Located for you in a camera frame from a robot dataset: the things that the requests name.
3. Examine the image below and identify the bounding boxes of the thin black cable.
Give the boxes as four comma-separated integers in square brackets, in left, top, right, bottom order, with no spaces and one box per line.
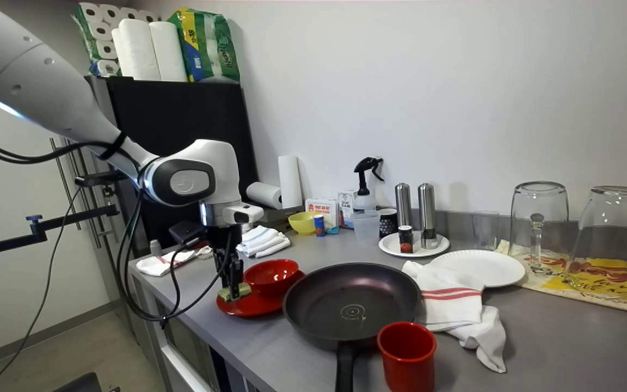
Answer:
[0,181,70,392]

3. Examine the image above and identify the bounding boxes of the black shelf unit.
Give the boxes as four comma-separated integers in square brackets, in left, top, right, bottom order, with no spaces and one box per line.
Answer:
[91,73,260,253]

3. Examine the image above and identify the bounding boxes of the yellow bowl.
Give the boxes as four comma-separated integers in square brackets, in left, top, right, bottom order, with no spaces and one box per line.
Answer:
[288,208,319,236]

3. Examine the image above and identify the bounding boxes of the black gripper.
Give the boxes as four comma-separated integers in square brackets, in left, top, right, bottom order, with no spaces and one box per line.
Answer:
[208,224,251,297]

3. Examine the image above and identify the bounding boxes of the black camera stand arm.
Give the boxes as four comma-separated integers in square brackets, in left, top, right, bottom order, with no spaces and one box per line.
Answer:
[0,204,121,260]

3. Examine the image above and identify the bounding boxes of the white towel blue stripes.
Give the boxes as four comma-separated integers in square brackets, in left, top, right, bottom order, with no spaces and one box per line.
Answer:
[235,224,291,260]

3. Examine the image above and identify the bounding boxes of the white cloth red stripes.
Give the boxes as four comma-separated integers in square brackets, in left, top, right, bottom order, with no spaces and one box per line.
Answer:
[134,244,214,279]

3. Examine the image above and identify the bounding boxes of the clear spray bottle black nozzle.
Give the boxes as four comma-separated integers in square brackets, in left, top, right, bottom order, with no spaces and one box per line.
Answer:
[351,154,387,226]

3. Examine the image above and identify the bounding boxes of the red cup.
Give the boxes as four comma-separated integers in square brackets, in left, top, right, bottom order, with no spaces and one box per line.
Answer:
[374,320,440,392]

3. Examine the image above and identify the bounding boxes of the white towel red stripes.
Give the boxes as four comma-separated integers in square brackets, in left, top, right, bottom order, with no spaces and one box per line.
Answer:
[401,258,509,374]

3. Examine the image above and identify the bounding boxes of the paper towel roll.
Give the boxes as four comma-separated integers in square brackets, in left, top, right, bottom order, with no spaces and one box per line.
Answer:
[276,151,305,211]
[243,181,288,211]

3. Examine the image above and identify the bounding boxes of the red bowl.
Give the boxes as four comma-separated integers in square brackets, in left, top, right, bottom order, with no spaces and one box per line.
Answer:
[243,258,302,297]

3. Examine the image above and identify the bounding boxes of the red plate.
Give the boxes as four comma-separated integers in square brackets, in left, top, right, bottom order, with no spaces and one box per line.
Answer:
[216,267,307,322]

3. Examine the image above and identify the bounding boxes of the clear drinking glass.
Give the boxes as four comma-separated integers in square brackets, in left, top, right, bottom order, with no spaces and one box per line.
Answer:
[506,181,570,279]
[573,184,627,291]

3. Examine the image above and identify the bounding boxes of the wrist mounted camera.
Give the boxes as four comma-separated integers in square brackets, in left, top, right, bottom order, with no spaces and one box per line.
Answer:
[229,202,266,226]

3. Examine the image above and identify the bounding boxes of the small white plate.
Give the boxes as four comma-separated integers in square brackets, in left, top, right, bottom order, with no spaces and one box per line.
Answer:
[377,230,452,260]

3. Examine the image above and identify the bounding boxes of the steel grinder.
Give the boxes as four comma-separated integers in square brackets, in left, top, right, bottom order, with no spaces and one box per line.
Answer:
[415,181,440,248]
[392,181,413,242]

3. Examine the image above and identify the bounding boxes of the green packaged goods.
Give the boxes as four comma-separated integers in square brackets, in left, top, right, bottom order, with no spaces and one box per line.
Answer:
[167,7,241,82]

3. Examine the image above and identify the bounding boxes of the black frying pan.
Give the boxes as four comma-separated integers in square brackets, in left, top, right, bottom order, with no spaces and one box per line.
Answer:
[281,260,427,392]

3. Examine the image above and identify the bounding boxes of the steel drawer handle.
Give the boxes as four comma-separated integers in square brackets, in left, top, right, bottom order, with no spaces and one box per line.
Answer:
[157,339,216,392]

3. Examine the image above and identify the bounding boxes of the yellow patterned mat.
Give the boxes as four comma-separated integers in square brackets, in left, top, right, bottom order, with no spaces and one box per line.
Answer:
[493,242,627,320]

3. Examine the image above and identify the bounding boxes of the white paper towel pack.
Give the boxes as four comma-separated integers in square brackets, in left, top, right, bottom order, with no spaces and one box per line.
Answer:
[111,16,190,82]

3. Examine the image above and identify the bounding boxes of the toilet paper pack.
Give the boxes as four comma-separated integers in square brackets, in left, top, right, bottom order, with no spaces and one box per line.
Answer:
[72,0,124,79]

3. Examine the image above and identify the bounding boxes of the small dark spice jar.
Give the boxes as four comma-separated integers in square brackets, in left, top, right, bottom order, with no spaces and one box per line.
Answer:
[395,224,415,255]

